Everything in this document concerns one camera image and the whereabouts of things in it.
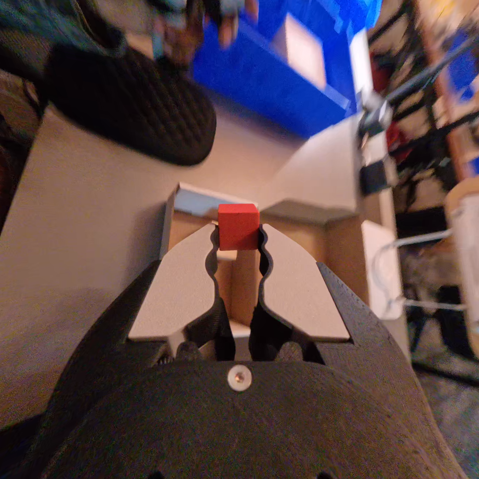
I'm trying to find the blue storage crate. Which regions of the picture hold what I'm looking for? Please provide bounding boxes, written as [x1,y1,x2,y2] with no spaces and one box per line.
[447,37,479,100]

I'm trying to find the black mesh wrist pad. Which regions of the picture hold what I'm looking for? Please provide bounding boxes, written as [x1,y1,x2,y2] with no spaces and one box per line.
[44,46,218,167]

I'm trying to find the white stand base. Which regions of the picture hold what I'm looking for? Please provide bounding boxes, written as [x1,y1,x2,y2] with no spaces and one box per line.
[361,220,405,321]

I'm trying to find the small red wooden cube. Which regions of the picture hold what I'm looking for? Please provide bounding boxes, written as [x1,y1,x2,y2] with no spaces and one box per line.
[218,203,260,251]

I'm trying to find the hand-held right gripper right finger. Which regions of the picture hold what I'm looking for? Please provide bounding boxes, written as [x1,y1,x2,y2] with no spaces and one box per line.
[257,223,351,344]

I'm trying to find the large dark container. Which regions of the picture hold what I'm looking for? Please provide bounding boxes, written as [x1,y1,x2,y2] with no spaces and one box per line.
[360,157,398,196]

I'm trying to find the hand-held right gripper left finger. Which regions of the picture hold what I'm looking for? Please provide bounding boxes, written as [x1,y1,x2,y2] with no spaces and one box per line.
[127,223,223,357]

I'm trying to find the grey desk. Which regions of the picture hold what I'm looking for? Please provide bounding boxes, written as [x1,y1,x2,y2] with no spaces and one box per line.
[0,105,412,431]

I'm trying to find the blue plastic bin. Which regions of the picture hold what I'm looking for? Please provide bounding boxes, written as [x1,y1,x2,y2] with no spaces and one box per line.
[192,0,383,138]

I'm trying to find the small dark container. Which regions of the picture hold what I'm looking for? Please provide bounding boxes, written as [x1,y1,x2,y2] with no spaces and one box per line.
[357,98,393,136]

